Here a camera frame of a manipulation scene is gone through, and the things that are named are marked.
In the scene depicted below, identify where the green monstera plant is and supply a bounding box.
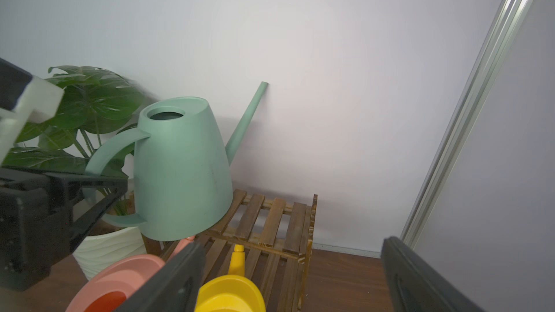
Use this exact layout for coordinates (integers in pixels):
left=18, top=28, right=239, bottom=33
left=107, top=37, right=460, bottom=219
left=3, top=65, right=146, bottom=174

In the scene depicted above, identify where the yellow watering can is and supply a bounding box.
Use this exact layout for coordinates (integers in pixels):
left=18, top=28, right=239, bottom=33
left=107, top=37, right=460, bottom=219
left=195, top=245, right=266, bottom=312

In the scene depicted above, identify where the brown wooden slatted shelf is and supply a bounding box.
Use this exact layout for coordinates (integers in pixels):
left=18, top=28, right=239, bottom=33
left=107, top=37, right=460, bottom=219
left=135, top=189, right=317, bottom=311

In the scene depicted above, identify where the pink watering can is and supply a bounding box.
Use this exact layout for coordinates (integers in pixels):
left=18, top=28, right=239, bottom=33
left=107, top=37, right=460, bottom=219
left=66, top=238, right=196, bottom=311

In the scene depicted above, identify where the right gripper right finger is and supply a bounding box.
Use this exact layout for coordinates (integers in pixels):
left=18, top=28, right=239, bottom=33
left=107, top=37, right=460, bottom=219
left=381, top=237, right=482, bottom=312

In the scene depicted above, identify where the right aluminium corner profile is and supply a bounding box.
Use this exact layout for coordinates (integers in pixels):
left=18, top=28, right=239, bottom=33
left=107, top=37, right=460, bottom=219
left=400, top=0, right=534, bottom=248

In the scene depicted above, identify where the white ribbed plant pot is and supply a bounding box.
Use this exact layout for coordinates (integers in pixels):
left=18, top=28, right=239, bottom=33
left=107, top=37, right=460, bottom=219
left=73, top=227, right=147, bottom=280

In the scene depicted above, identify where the sage green watering can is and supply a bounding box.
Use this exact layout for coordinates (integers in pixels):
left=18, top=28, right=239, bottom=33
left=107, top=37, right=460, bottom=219
left=85, top=82, right=268, bottom=241

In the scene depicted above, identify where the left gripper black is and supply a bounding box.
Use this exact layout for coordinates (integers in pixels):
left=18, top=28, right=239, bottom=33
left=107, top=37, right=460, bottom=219
left=1, top=168, right=128, bottom=291

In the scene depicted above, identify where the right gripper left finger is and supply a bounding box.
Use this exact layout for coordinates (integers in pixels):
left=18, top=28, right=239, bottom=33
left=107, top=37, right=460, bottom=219
left=116, top=242, right=205, bottom=312

